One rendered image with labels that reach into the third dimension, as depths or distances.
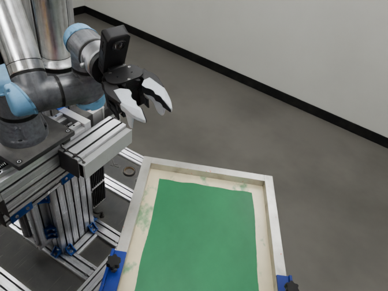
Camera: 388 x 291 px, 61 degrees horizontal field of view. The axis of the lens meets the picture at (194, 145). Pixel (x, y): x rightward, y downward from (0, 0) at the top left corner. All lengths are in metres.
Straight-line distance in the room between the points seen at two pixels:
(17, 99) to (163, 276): 0.72
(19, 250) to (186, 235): 1.19
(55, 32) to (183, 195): 0.78
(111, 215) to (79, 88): 1.52
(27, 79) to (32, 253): 1.50
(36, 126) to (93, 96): 0.35
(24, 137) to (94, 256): 1.12
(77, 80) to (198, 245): 0.74
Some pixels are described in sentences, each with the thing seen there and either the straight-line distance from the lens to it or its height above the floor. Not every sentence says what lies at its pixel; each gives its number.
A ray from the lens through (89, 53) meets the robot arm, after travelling 0.72.
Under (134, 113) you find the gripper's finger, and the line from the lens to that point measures 0.56.
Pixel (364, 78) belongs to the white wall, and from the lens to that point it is 3.80.
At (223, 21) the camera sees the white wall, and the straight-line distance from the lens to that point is 4.19.
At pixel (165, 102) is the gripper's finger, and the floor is 1.68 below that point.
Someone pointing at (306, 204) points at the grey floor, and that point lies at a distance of 2.93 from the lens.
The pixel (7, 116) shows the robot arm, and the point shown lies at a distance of 1.11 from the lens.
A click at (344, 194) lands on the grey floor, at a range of 3.20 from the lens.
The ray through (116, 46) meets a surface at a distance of 0.61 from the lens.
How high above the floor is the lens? 2.00
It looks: 40 degrees down
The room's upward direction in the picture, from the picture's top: 10 degrees clockwise
